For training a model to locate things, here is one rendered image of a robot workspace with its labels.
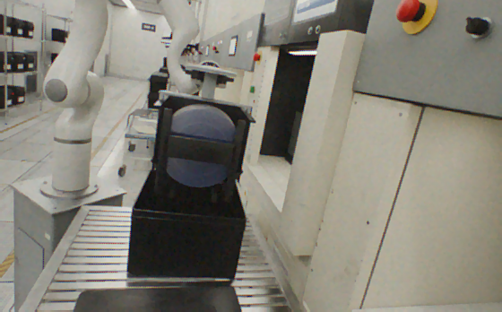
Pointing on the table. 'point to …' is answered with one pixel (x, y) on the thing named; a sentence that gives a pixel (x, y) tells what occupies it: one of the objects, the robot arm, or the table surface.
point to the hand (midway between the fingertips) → (210, 76)
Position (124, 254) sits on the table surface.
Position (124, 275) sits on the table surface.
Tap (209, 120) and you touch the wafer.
